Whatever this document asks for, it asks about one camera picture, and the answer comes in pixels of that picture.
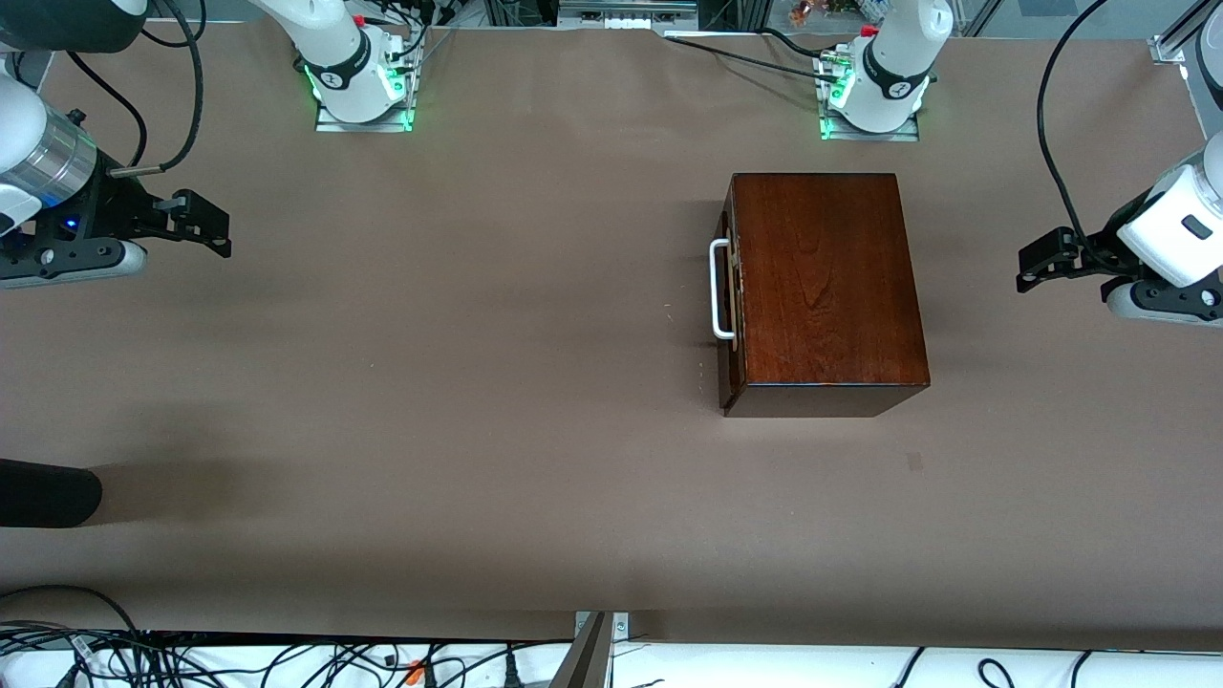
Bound metal table bracket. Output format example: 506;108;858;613
549;610;632;688

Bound black rounded object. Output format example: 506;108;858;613
0;459;103;529

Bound dark brown wooden cabinet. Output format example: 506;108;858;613
731;172;931;419

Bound black base cable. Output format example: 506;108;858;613
761;27;847;60
662;34;828;81

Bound aluminium frame profile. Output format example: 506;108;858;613
1149;0;1223;66

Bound white power strip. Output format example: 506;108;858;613
557;0;698;30

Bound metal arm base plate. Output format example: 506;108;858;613
818;53;921;143
315;27;416;133

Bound tangled black cables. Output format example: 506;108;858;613
0;583;574;688

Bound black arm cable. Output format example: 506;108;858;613
1038;0;1114;273
107;0;206;180
65;50;149;171

